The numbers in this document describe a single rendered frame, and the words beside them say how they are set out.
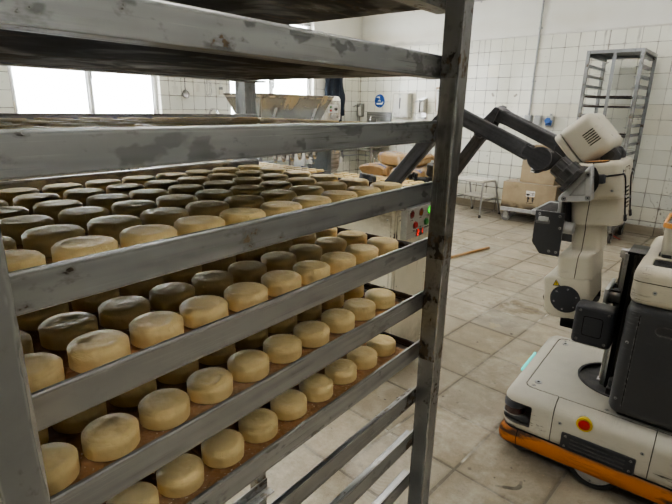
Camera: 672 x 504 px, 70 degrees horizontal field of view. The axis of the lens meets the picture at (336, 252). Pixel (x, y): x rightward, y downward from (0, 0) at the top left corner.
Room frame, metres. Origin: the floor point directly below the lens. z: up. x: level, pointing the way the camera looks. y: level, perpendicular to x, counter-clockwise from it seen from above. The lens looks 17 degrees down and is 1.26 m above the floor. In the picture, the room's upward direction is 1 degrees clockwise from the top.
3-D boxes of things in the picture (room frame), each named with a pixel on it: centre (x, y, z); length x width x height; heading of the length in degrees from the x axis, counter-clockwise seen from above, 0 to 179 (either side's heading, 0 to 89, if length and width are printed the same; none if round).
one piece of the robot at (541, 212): (1.81, -0.86, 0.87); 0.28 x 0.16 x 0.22; 142
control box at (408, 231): (2.18, -0.37, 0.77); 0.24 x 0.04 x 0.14; 142
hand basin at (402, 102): (7.42, -0.56, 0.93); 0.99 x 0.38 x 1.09; 47
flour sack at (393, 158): (6.55, -0.90, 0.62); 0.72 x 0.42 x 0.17; 53
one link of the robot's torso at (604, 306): (1.68, -0.92, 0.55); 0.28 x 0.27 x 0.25; 142
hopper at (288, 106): (2.72, 0.31, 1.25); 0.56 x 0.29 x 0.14; 142
